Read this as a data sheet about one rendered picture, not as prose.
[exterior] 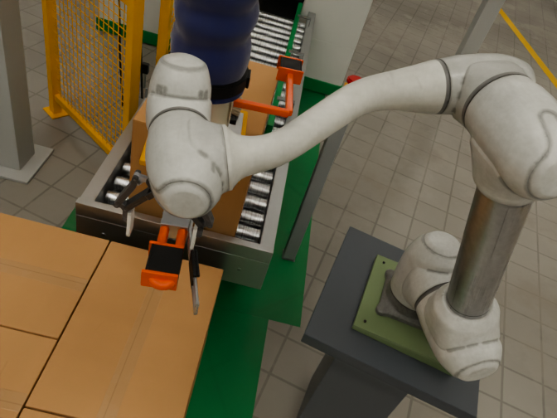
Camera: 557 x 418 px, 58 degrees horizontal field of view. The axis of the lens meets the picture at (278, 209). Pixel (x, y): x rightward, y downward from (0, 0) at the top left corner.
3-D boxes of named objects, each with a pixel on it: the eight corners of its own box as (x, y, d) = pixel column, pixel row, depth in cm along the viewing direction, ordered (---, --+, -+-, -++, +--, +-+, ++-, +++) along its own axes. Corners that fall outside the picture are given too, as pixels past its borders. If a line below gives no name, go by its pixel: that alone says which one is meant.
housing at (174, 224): (163, 214, 120) (164, 201, 117) (191, 219, 121) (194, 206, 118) (157, 235, 115) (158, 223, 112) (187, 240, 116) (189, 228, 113)
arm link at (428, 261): (429, 268, 156) (458, 217, 141) (454, 318, 143) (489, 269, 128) (381, 269, 152) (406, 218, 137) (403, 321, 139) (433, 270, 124)
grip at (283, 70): (276, 67, 177) (279, 54, 174) (299, 72, 179) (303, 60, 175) (275, 80, 171) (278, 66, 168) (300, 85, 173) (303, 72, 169)
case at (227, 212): (174, 123, 228) (184, 41, 202) (259, 147, 231) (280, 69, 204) (127, 210, 183) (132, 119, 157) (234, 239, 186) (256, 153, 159)
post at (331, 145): (283, 249, 265) (345, 81, 198) (295, 252, 265) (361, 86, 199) (281, 259, 259) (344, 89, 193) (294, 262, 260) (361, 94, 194)
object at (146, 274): (148, 254, 111) (149, 240, 107) (182, 260, 112) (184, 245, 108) (140, 285, 105) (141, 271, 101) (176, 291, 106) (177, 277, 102)
